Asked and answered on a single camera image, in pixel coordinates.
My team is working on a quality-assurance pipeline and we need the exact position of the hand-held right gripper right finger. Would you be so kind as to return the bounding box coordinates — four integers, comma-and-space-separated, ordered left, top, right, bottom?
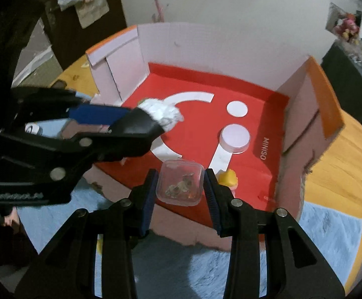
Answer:
203, 168, 347, 299

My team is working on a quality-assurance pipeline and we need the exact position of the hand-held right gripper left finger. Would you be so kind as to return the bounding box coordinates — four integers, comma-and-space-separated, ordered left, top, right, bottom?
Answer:
34, 168, 159, 299

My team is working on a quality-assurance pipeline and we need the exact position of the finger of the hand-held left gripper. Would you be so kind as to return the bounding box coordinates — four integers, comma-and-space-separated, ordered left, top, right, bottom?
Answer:
11, 88, 132, 126
0, 128, 120, 194

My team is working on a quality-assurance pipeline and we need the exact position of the blonde figurine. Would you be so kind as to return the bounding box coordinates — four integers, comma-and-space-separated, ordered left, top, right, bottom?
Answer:
217, 169, 239, 198

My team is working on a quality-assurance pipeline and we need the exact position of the clear plastic box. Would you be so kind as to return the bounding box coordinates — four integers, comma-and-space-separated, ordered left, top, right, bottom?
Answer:
156, 159, 205, 207

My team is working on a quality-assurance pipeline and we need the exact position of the white jar lid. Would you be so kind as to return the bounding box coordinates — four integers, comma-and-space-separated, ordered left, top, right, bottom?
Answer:
219, 124, 251, 154

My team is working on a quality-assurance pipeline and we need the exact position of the orange cardboard box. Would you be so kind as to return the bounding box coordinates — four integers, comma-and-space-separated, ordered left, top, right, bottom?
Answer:
85, 22, 345, 253

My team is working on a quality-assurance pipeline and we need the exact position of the dark brown door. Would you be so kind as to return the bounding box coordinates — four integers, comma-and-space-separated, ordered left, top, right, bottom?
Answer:
9, 0, 128, 78

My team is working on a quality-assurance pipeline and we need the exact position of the beige paper poster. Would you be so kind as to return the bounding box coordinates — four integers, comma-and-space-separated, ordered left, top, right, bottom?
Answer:
75, 0, 110, 28

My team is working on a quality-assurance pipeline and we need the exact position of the blue fluffy blanket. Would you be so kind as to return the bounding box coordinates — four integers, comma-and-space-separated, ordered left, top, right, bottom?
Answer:
15, 190, 362, 299

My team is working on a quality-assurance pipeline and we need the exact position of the dark cloth covered side table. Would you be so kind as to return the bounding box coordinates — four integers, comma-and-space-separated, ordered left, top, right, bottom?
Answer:
321, 42, 362, 125

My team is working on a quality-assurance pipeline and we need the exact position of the pink rabbit plush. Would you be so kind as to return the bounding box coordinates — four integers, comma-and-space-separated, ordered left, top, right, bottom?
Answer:
334, 14, 361, 42

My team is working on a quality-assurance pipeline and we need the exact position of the wall mirror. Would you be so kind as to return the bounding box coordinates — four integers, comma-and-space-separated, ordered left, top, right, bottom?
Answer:
326, 0, 362, 42

